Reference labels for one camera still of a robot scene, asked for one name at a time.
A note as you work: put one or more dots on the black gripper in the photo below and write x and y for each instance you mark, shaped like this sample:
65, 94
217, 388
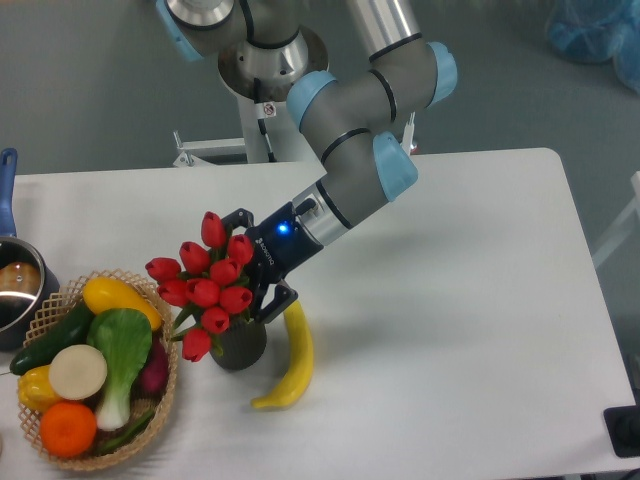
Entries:
281, 244

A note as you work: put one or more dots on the red tulip bouquet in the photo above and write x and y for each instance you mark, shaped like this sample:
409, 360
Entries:
208, 283

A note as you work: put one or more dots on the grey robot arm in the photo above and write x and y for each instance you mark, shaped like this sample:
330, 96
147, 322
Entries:
349, 126

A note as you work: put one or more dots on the dark grey ribbed vase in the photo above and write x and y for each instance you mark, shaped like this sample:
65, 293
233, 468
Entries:
241, 345

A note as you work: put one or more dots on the yellow banana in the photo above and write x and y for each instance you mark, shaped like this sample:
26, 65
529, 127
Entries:
296, 380

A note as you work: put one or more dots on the green bok choy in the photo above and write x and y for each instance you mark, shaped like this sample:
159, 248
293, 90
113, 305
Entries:
124, 337

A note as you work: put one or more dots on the yellow squash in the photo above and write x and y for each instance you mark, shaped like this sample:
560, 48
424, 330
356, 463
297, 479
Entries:
103, 293

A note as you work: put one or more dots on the purple sweet potato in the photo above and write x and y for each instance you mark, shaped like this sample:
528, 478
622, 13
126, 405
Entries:
153, 377

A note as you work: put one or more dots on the woven wicker basket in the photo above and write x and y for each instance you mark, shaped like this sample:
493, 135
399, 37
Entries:
154, 407

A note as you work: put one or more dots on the green chili pepper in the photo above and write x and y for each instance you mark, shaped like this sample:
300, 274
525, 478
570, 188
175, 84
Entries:
139, 425

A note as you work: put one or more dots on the dark green cucumber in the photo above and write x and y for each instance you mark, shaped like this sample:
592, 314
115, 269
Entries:
71, 330

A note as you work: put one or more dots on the blue saucepan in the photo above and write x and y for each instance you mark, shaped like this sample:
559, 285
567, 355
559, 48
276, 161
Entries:
26, 280

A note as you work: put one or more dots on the orange fruit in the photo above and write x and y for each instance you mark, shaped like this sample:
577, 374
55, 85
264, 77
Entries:
68, 429

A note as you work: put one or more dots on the yellow bell pepper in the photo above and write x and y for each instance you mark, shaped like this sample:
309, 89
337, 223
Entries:
35, 390

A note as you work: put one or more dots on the black device at edge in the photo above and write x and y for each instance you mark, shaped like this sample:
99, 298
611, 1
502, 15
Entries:
623, 429

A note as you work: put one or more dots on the blue plastic bag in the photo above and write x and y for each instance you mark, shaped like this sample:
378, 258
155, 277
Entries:
596, 32

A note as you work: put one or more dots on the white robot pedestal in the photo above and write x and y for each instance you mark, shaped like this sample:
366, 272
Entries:
250, 135

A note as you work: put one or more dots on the white frame at right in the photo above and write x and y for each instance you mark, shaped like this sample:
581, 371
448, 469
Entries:
619, 230

